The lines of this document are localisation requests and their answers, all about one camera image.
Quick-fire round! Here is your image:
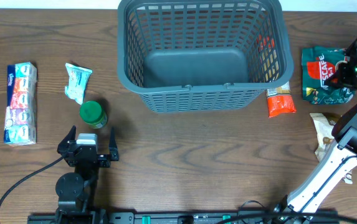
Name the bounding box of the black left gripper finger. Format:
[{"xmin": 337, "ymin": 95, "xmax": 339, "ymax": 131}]
[
  {"xmin": 60, "ymin": 125, "xmax": 76, "ymax": 146},
  {"xmin": 108, "ymin": 128, "xmax": 118, "ymax": 156}
]

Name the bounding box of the green Nescafe coffee bag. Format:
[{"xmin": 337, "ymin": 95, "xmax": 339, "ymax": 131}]
[{"xmin": 302, "ymin": 46, "xmax": 355, "ymax": 105}]

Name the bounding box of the beige brown snack bag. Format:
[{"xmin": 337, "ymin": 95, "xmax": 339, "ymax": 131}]
[{"xmin": 309, "ymin": 112, "xmax": 353, "ymax": 185}]

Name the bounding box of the orange snack packet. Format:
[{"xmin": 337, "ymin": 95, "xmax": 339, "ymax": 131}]
[{"xmin": 257, "ymin": 34, "xmax": 297, "ymax": 119}]

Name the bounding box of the teal white wipes packet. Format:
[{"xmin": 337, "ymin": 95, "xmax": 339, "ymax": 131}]
[{"xmin": 65, "ymin": 63, "xmax": 93, "ymax": 105}]

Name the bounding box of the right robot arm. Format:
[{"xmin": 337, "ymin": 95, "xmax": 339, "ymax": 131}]
[{"xmin": 270, "ymin": 42, "xmax": 357, "ymax": 223}]

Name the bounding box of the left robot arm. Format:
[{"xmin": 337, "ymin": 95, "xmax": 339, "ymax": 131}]
[{"xmin": 55, "ymin": 126, "xmax": 119, "ymax": 223}]

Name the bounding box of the green lidded jar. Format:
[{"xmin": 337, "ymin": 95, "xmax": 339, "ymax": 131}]
[{"xmin": 79, "ymin": 101, "xmax": 108, "ymax": 129}]

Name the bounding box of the Kleenex tissue multipack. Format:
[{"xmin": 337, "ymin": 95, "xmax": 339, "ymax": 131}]
[{"xmin": 4, "ymin": 62, "xmax": 37, "ymax": 146}]

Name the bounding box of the grey plastic basket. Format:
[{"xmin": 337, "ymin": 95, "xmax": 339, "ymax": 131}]
[{"xmin": 117, "ymin": 0, "xmax": 294, "ymax": 113}]

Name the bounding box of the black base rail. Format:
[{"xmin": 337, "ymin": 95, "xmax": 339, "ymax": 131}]
[{"xmin": 27, "ymin": 210, "xmax": 340, "ymax": 224}]

